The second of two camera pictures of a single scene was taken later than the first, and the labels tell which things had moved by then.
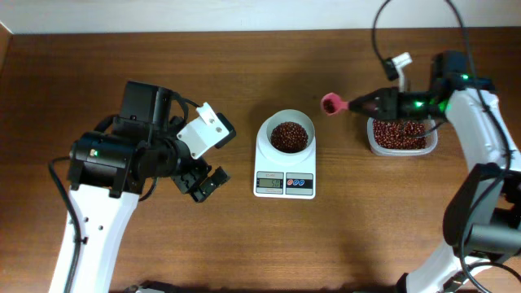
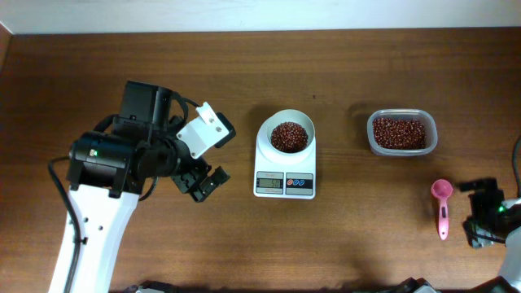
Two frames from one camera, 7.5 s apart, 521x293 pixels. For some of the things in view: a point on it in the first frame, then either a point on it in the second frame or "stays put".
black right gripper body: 391,103 to 479,198
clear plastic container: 401,137 stays put
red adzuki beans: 390,133 stays put
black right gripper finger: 367,108 to 477,236
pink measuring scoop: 331,103 to 442,189
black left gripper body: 192,174 stays put
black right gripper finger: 372,97 to 485,184
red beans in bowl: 289,137 stays put
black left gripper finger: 210,184 stays put
